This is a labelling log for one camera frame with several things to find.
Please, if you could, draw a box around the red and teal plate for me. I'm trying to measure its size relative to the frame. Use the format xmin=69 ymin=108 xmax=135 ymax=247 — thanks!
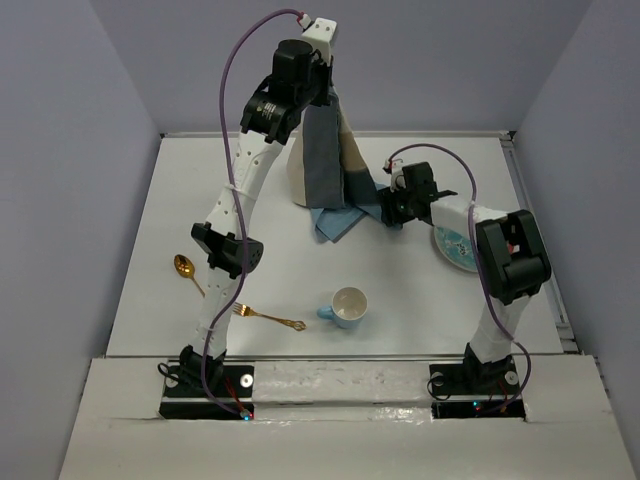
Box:
xmin=433 ymin=226 xmax=478 ymax=274

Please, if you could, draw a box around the striped cloth placemat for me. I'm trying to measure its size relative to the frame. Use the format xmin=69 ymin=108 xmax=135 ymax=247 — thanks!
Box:
xmin=286 ymin=89 xmax=381 ymax=243

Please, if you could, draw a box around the light blue mug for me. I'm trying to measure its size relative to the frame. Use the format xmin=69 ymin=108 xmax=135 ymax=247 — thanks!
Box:
xmin=316 ymin=287 xmax=368 ymax=330

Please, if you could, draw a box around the gold fork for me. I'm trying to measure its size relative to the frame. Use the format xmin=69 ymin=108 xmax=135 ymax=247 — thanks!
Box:
xmin=232 ymin=303 xmax=307 ymax=332

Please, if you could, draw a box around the gold spoon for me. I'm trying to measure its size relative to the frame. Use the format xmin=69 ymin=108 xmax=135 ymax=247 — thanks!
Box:
xmin=173 ymin=254 xmax=206 ymax=297

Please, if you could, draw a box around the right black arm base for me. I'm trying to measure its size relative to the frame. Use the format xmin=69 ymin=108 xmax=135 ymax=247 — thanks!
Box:
xmin=426 ymin=363 xmax=526 ymax=420

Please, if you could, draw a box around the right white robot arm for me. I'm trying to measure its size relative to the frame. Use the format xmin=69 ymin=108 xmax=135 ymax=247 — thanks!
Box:
xmin=379 ymin=160 xmax=551 ymax=392

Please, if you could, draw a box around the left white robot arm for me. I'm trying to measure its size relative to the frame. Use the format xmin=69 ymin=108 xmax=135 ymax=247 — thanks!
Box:
xmin=178 ymin=38 xmax=333 ymax=395

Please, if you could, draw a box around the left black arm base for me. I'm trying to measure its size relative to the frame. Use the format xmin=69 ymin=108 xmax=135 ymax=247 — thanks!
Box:
xmin=157 ymin=362 xmax=255 ymax=421

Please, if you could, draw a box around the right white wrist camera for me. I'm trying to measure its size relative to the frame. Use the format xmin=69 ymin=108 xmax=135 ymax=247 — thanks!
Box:
xmin=383 ymin=158 xmax=406 ymax=191

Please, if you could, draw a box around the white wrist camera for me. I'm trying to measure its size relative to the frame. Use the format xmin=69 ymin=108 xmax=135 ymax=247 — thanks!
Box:
xmin=383 ymin=158 xmax=406 ymax=191
xmin=298 ymin=13 xmax=338 ymax=63

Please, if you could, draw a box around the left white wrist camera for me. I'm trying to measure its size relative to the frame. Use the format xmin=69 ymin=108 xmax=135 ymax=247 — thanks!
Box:
xmin=298 ymin=13 xmax=338 ymax=63

